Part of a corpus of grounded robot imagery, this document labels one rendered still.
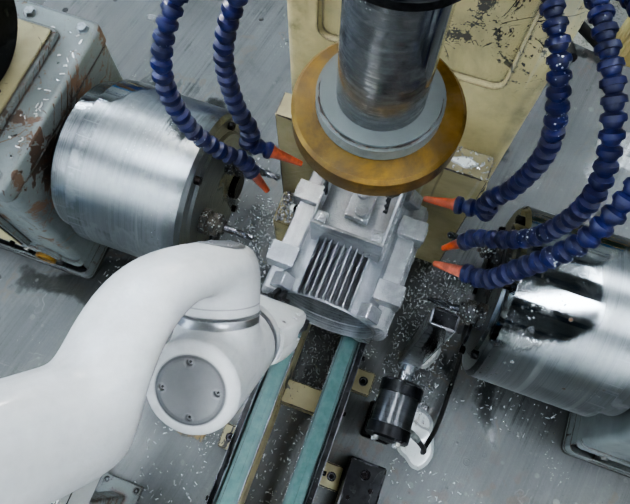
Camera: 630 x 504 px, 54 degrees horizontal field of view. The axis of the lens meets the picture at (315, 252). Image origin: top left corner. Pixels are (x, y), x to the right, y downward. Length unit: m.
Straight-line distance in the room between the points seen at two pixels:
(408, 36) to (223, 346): 0.29
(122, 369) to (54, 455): 0.07
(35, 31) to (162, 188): 0.30
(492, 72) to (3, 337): 0.91
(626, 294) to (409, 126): 0.36
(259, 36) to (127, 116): 0.57
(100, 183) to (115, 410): 0.46
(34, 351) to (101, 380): 0.75
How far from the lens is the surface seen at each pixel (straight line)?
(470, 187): 0.87
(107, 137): 0.87
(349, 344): 0.98
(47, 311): 1.21
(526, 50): 0.82
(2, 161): 0.91
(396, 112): 0.58
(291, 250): 0.85
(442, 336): 0.69
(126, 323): 0.47
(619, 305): 0.82
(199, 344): 0.52
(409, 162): 0.62
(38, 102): 0.93
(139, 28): 1.45
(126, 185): 0.85
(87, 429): 0.44
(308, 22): 0.89
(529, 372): 0.84
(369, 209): 0.82
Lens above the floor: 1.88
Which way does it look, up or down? 70 degrees down
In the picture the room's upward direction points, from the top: 1 degrees clockwise
